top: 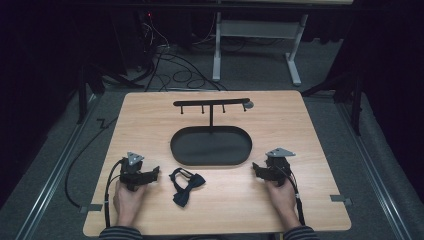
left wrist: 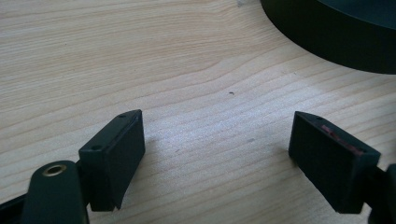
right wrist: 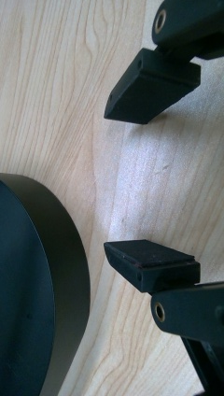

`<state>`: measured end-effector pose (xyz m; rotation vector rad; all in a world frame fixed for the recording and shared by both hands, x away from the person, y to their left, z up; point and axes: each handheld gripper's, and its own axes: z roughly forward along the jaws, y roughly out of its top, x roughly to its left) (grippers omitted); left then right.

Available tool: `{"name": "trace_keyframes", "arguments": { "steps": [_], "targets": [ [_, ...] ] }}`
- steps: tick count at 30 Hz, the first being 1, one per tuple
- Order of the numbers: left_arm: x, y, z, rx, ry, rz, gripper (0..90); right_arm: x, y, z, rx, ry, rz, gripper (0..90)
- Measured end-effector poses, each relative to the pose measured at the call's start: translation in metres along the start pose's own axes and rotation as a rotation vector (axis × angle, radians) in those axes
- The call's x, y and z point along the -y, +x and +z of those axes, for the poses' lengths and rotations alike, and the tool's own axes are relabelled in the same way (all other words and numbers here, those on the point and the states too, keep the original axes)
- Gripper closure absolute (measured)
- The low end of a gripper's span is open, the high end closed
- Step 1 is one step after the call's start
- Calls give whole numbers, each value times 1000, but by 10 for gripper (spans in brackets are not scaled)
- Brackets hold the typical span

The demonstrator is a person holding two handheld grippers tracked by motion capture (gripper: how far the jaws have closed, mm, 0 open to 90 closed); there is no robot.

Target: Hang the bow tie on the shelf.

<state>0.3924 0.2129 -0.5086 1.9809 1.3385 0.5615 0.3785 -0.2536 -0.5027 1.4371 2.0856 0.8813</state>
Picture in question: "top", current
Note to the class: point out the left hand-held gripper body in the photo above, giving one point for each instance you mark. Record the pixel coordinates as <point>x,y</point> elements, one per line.
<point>131,175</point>

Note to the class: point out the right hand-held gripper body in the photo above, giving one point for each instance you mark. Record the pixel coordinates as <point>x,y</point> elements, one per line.
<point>278,168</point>

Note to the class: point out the dark navy bow tie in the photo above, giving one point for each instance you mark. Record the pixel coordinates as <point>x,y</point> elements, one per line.
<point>188,186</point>

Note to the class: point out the black hook rack with tray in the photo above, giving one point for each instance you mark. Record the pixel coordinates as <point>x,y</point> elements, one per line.
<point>211,146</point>

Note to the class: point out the person's left hand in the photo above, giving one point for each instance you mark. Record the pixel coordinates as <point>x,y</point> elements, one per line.
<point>126,205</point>

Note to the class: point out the person's right hand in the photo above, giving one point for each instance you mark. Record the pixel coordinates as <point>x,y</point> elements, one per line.
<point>283,200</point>

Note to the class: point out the grey tape strip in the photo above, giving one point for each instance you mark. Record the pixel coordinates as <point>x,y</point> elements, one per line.
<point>90,208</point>
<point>340,199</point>

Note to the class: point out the small grey round knob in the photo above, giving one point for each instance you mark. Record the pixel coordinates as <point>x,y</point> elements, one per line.
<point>248,105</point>

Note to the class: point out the black stand legs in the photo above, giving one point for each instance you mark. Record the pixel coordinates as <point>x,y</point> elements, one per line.
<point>357,100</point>
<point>81,90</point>

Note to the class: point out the metal floor rail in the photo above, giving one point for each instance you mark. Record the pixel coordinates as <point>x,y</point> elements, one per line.
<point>58,170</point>
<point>375,173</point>

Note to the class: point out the white metal desk frame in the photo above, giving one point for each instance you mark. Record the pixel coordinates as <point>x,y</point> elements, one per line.
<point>256,30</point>

